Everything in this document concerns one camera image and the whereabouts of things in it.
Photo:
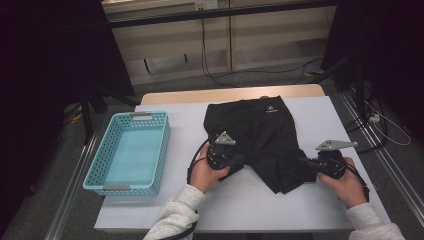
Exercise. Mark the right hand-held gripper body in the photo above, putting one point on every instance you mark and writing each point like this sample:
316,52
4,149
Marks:
333,145

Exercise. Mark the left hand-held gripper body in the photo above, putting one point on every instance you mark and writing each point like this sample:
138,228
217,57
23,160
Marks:
225,139

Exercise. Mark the black shorts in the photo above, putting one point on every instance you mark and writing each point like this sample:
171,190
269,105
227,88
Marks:
263,133

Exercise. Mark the light blue plastic basket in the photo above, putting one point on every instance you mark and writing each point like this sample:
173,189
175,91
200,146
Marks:
96,166

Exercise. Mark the person's left hand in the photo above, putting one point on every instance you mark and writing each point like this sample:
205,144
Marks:
203,176

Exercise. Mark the person's right hand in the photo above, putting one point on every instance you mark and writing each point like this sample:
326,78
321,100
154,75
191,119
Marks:
350,190

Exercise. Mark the white power adapter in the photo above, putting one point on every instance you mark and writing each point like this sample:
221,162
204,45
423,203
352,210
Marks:
374,118

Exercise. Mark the wooden table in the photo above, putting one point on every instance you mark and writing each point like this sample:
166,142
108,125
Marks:
200,96

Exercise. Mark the black stand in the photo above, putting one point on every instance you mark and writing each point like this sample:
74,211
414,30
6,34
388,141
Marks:
87,116
359,93

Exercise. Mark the beige cabinet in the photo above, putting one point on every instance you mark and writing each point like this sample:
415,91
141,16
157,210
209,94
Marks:
266,40

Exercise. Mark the black curtain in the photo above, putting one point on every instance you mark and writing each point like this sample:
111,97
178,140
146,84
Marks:
393,50
40,83

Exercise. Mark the black metal bar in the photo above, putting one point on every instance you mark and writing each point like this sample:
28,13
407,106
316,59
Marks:
216,13

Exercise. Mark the aluminium floor rail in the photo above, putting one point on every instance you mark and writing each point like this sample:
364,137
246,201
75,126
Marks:
393,170
71,190

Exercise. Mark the white wall socket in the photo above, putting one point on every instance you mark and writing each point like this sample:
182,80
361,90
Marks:
206,4

